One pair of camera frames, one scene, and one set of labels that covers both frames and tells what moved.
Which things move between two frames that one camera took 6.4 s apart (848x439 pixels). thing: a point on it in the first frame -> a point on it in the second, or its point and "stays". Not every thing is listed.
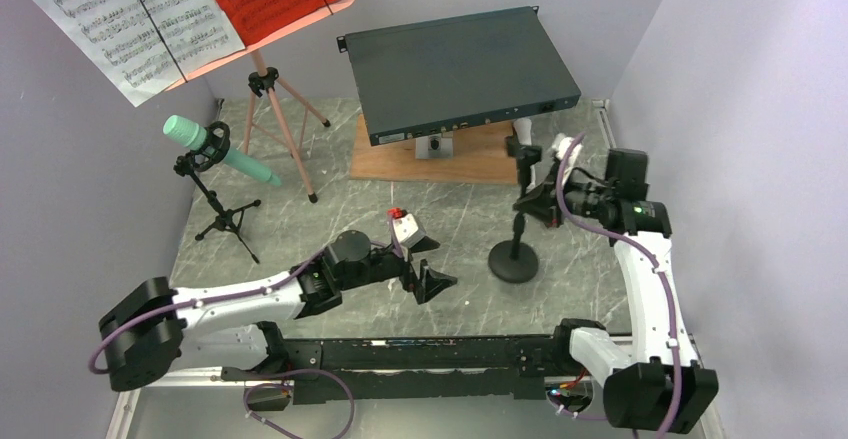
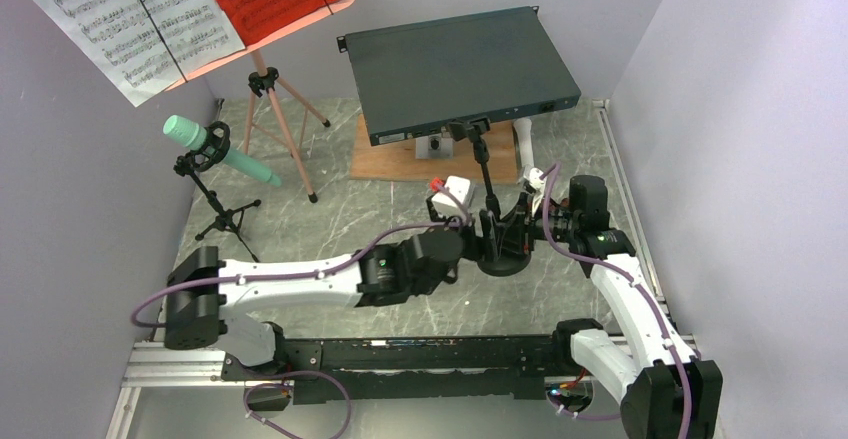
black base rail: (411, 369) stays
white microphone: (523, 127) stays
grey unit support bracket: (434, 146) stays
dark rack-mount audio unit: (443, 78) stays
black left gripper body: (384, 265) -> (425, 288)
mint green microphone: (192, 135) stays
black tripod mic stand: (216, 139) stays
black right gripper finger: (541, 204) -> (516, 239)
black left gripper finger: (424, 244) -> (434, 214)
